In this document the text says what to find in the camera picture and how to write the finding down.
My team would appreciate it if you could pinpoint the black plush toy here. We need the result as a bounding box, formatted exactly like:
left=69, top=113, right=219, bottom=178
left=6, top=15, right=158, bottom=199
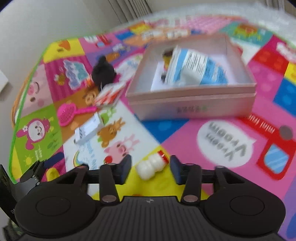
left=91, top=55, right=116, bottom=90

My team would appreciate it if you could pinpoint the white yogurt drink bottle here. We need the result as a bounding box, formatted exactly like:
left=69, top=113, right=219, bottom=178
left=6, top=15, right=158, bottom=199
left=135, top=150, right=169, bottom=180

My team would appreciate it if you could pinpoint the small white card box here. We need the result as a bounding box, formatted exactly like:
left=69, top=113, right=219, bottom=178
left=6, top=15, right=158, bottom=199
left=74, top=113, right=104, bottom=145

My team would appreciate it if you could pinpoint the white red notebook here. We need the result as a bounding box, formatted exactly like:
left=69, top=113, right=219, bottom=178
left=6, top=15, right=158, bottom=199
left=93, top=82, right=126, bottom=108

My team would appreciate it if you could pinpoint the colourful cartoon play mat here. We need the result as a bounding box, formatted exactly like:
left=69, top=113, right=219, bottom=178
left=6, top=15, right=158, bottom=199
left=1, top=16, right=295, bottom=240

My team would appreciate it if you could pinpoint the pink plastic toy strainer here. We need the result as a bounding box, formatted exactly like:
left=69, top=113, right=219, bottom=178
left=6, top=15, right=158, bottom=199
left=57, top=103, right=97, bottom=126

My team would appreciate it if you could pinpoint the pink cardboard box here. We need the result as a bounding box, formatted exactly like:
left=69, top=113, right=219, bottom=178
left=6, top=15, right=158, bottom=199
left=126, top=34, right=256, bottom=120

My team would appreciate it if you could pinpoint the blue white packet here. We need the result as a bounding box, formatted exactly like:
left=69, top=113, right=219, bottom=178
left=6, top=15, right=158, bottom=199
left=150, top=45, right=230, bottom=91

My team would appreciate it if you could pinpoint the yellow brown flower toy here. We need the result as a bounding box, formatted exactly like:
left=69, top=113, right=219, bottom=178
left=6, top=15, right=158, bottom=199
left=162, top=48, right=174, bottom=71

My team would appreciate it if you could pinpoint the grey curtain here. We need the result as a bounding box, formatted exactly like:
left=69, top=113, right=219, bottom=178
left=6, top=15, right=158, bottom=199
left=108, top=0, right=152, bottom=23

